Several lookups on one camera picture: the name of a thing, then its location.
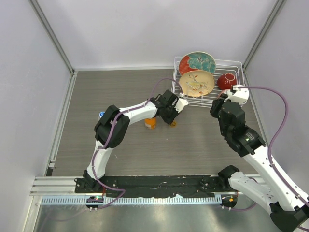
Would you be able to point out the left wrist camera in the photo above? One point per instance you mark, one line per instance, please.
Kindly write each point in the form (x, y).
(180, 104)

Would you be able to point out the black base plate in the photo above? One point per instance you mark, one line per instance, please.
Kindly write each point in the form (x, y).
(187, 186)

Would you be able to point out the pink patterned bowl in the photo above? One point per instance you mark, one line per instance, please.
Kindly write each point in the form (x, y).
(223, 92)

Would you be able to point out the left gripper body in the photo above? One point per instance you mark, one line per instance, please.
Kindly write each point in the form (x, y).
(170, 114)

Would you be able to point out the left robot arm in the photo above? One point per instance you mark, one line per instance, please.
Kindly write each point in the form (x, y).
(110, 130)

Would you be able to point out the orange juice bottle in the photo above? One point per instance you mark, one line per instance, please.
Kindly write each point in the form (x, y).
(150, 123)

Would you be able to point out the white wire dish rack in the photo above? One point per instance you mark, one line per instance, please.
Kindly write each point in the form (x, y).
(222, 67)

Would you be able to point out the white slotted cable duct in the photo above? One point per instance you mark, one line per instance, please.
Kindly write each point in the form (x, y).
(94, 200)

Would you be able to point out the red bowl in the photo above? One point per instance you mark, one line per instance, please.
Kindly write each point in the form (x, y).
(226, 80)

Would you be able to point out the cream floral plate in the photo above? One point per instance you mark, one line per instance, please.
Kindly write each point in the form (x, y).
(197, 83)

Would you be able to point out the clear plastic water bottle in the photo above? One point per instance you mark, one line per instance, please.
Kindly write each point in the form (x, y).
(99, 117)

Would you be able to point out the orange bottle cap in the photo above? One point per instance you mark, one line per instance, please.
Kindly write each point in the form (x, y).
(173, 124)

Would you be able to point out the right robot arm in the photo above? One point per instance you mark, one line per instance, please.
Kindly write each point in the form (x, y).
(286, 203)

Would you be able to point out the red and teal plate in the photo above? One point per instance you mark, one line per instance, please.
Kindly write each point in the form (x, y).
(195, 61)

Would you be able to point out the aluminium frame rail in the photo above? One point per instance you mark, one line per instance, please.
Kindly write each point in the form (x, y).
(53, 185)

